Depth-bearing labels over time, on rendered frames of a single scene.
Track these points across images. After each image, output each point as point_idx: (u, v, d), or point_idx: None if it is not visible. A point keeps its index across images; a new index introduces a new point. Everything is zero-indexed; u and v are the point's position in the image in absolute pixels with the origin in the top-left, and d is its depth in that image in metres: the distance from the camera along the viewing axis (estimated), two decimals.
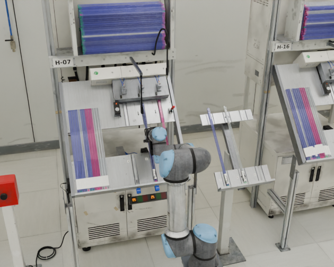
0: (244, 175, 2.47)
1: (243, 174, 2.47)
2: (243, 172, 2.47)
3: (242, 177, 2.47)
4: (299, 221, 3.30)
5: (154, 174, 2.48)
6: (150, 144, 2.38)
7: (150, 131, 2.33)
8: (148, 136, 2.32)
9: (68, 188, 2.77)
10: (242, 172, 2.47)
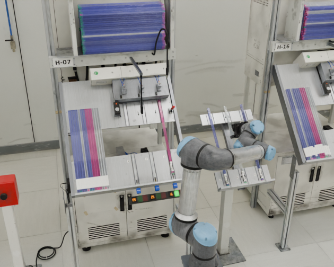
0: (244, 175, 2.47)
1: (243, 174, 2.47)
2: (243, 172, 2.47)
3: (242, 177, 2.47)
4: (299, 221, 3.30)
5: (260, 173, 2.49)
6: None
7: (243, 125, 2.33)
8: (241, 130, 2.32)
9: (68, 188, 2.77)
10: (242, 172, 2.47)
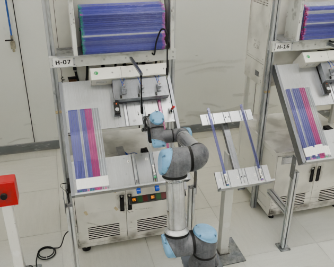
0: (155, 168, 2.49)
1: (154, 168, 2.49)
2: (153, 166, 2.49)
3: (152, 170, 2.49)
4: (299, 221, 3.30)
5: (260, 173, 2.49)
6: (148, 132, 2.40)
7: (148, 117, 2.35)
8: (146, 122, 2.34)
9: (68, 188, 2.77)
10: (152, 166, 2.49)
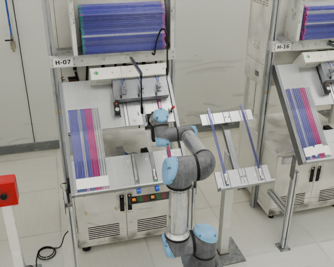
0: (155, 172, 2.48)
1: (154, 172, 2.48)
2: (154, 170, 2.48)
3: (153, 175, 2.48)
4: (299, 221, 3.30)
5: (260, 173, 2.49)
6: (152, 130, 2.30)
7: (151, 115, 2.25)
8: (149, 119, 2.24)
9: (68, 188, 2.77)
10: (154, 170, 2.48)
